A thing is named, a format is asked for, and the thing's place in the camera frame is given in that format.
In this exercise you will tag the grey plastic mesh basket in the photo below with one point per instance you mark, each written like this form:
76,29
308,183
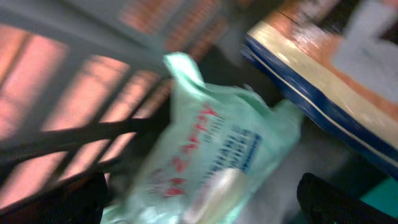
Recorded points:
72,64

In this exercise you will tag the mint green wipes packet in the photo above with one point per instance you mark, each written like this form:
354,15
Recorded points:
221,144

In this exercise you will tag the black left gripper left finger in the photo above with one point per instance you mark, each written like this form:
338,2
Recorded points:
77,200

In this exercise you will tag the yellow snack chip bag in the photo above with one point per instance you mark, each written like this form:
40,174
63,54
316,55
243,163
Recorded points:
337,61

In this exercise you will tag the teal mouthwash bottle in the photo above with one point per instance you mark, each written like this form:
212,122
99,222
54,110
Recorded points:
384,197

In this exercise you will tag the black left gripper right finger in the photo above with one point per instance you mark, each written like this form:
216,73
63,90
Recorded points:
323,203

